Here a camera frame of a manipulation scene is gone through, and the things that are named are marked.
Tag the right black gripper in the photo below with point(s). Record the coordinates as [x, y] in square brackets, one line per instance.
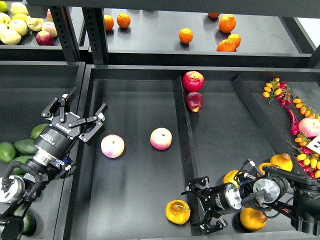
[216, 202]

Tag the pink apple far right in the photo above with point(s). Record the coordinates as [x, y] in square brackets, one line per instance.
[310, 127]

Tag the pale yellow apple right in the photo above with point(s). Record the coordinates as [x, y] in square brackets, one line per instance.
[35, 24]

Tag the white label card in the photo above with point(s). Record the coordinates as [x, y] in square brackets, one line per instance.
[314, 145]

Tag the green avocado top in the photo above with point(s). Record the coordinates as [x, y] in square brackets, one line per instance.
[36, 131]

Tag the orange on shelf left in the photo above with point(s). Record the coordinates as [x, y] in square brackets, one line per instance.
[108, 22]

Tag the pale pear on shelf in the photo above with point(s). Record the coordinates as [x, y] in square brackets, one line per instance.
[18, 8]

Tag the yellow pear in middle tray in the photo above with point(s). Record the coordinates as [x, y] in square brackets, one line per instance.
[177, 212]

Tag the black shelf post right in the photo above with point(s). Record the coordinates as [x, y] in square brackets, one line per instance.
[95, 27]

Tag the pink apple left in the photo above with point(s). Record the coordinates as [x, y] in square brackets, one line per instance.
[112, 146]

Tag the yellow pear with brown spot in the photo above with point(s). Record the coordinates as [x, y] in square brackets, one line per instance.
[282, 160]

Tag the cherry tomato bunch upper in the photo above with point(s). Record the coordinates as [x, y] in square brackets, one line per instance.
[279, 90]

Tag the green avocado middle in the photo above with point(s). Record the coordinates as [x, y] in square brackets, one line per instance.
[23, 159]

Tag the dark green avocado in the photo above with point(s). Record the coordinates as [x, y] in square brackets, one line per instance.
[29, 224]

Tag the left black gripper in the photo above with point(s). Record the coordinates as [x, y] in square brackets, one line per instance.
[65, 128]

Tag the pink apple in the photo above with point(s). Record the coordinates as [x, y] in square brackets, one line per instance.
[310, 127]
[112, 146]
[161, 138]

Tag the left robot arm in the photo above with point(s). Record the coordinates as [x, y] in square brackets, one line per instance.
[22, 183]

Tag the black shelf post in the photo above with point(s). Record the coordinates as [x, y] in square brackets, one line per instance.
[95, 27]
[65, 32]

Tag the red apple on shelf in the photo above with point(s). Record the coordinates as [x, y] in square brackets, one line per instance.
[45, 38]

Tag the yellow lemon on shelf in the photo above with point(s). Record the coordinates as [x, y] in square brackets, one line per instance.
[20, 16]

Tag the green avocado centre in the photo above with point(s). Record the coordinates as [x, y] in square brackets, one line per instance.
[26, 146]

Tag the pale apple far left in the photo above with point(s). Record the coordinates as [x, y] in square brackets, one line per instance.
[5, 19]

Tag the green lime on shelf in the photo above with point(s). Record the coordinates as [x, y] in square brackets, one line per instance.
[3, 7]

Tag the black shelf post left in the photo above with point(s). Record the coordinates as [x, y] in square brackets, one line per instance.
[65, 32]

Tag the pale yellow apple front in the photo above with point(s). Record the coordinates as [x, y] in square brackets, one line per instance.
[10, 37]

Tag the pale yellow apple middle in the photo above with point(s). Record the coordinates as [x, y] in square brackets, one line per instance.
[19, 26]

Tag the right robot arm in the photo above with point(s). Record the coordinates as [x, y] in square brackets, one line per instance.
[290, 194]

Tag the bright red apple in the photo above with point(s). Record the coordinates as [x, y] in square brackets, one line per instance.
[193, 81]

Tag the yellow pear hidden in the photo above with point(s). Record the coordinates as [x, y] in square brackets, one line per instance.
[260, 167]

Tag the black left tray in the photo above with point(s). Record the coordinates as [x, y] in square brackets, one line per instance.
[26, 88]

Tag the cherry tomato bunch lower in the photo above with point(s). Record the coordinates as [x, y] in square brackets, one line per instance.
[308, 159]

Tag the dark red apple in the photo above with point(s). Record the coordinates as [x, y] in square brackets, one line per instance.
[194, 101]

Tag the yellow pear left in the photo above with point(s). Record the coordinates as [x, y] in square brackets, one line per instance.
[231, 176]

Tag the pink peach on shelf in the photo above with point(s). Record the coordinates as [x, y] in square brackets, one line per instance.
[49, 26]

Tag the black middle tray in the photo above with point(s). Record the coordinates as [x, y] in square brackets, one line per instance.
[125, 198]

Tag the green avocado far left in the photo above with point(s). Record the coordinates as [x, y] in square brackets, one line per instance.
[8, 152]

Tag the pale yellow apple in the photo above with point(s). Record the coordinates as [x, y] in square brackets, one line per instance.
[35, 24]
[10, 37]
[19, 26]

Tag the red chili pepper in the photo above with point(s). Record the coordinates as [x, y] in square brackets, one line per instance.
[294, 124]

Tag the yellow pear front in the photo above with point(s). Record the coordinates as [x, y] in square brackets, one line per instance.
[252, 220]

